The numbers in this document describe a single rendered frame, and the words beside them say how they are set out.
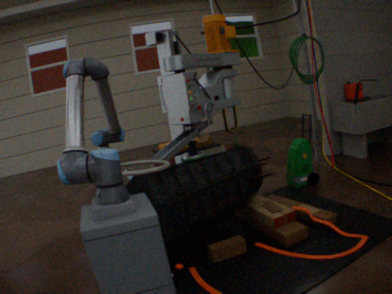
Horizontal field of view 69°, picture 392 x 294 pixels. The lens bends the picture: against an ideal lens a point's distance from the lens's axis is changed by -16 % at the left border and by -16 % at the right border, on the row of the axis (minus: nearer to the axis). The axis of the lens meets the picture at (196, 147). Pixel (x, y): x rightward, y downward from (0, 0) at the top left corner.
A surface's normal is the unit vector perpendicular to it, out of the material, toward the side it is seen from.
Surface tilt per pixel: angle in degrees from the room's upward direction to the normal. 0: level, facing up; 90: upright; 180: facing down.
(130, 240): 90
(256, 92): 90
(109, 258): 90
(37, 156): 90
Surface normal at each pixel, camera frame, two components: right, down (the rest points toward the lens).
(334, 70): 0.30, 0.14
